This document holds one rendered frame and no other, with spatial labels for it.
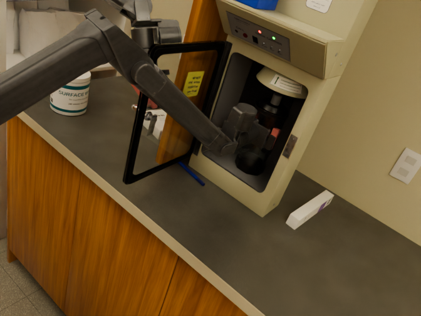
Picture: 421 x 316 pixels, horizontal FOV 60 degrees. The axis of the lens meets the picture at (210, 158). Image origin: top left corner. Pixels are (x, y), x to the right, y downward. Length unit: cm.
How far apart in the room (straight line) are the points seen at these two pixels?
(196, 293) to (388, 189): 79
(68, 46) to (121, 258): 82
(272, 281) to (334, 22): 66
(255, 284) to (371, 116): 75
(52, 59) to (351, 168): 114
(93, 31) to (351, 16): 59
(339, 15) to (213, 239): 65
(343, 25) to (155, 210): 68
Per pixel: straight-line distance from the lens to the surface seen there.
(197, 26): 107
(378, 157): 144
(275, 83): 106
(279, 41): 95
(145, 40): 99
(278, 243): 112
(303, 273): 108
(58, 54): 62
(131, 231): 118
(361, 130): 143
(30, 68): 63
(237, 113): 97
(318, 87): 99
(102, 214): 127
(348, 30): 97
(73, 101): 141
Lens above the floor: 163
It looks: 30 degrees down
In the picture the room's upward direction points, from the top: 19 degrees clockwise
